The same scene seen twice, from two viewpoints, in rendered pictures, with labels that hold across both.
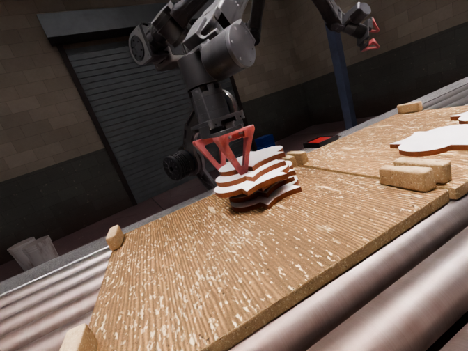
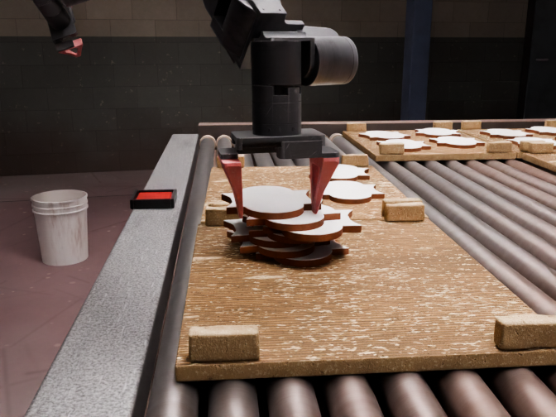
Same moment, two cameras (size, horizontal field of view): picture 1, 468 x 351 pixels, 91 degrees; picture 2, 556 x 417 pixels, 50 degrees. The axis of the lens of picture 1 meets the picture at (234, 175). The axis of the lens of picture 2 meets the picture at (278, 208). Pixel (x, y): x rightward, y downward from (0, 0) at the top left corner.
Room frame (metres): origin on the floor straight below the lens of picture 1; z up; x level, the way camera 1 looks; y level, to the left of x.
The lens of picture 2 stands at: (0.26, 0.69, 1.19)
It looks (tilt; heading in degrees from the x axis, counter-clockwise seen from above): 15 degrees down; 282
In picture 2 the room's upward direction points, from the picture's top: straight up
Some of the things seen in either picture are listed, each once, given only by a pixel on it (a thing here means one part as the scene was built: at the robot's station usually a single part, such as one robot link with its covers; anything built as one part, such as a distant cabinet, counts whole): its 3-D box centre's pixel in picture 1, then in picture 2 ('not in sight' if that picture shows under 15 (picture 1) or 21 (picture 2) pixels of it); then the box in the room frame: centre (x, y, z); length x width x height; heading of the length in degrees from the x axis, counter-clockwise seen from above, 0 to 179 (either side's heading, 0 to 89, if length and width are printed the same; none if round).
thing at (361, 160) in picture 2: not in sight; (354, 160); (0.38, -0.60, 0.95); 0.06 x 0.02 x 0.03; 16
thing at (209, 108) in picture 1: (211, 108); (276, 117); (0.42, 0.00, 1.11); 0.10 x 0.07 x 0.07; 23
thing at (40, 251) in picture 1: (42, 254); not in sight; (2.87, 2.69, 0.18); 0.30 x 0.30 x 0.37
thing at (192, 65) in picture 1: (201, 71); (280, 63); (0.41, 0.00, 1.17); 0.07 x 0.06 x 0.07; 46
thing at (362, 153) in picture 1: (414, 137); (302, 192); (0.45, -0.38, 0.93); 0.41 x 0.35 x 0.02; 106
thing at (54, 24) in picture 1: (175, 99); not in sight; (5.09, 0.64, 1.71); 3.30 x 0.34 x 3.42; 115
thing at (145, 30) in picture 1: (159, 35); not in sight; (1.00, 0.10, 1.45); 0.09 x 0.08 x 0.12; 135
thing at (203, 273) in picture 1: (236, 224); (338, 276); (0.34, 0.02, 0.93); 0.41 x 0.35 x 0.02; 107
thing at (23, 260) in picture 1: (28, 254); not in sight; (3.08, 3.06, 0.18); 0.30 x 0.30 x 0.37
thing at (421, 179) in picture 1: (404, 177); (405, 212); (0.27, -0.20, 0.95); 0.06 x 0.02 x 0.03; 17
